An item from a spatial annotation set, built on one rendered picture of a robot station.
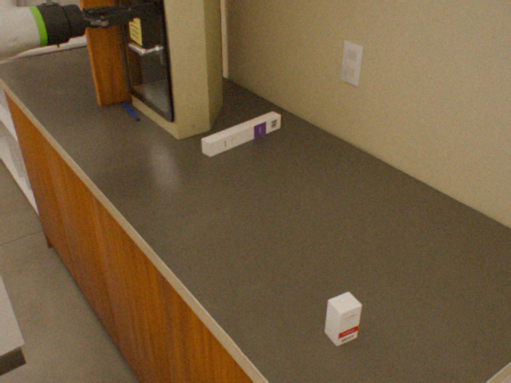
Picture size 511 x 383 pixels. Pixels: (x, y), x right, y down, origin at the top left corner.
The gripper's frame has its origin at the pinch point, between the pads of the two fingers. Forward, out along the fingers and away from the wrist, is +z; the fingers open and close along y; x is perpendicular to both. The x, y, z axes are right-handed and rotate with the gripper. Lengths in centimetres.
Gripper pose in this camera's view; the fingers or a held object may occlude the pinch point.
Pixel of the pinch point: (141, 10)
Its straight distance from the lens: 146.7
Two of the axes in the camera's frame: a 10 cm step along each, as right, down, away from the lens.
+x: 0.0, 8.3, 5.6
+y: -5.8, -4.5, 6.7
